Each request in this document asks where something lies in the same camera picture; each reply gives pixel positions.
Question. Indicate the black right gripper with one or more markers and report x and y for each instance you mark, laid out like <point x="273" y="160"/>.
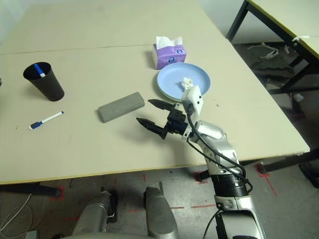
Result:
<point x="177" y="122"/>

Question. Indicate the grey glasses case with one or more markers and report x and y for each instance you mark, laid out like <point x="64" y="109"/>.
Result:
<point x="122" y="107"/>

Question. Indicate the blue plate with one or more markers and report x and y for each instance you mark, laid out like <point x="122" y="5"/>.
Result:
<point x="169" y="79"/>

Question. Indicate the white tissue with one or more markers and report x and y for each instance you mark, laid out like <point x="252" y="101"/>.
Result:
<point x="186" y="82"/>

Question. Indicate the white marker blue cap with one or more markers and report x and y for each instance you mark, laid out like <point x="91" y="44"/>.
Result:
<point x="49" y="118"/>

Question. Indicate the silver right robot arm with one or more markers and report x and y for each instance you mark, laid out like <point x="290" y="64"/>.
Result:
<point x="219" y="149"/>

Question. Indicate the green plate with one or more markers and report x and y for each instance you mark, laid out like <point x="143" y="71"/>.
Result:
<point x="167" y="96"/>

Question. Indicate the purple tissue pack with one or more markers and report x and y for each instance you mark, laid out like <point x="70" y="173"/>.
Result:
<point x="169" y="57"/>

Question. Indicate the grey robot right leg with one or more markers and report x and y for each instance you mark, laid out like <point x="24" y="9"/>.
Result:
<point x="159" y="219"/>

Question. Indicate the black tapered cup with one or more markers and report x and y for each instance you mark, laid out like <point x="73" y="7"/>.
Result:
<point x="49" y="87"/>

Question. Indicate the blue capped marker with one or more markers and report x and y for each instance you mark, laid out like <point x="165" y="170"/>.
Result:
<point x="38" y="69"/>

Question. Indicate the grey robot torso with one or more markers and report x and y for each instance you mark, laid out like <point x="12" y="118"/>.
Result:
<point x="104" y="236"/>

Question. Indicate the white zip tie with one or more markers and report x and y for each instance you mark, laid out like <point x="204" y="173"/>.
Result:
<point x="297" y="38"/>

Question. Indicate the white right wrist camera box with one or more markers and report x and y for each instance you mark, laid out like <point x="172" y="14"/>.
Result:
<point x="194" y="97"/>

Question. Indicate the side table black frame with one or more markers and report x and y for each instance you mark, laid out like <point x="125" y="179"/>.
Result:
<point x="236" y="18"/>

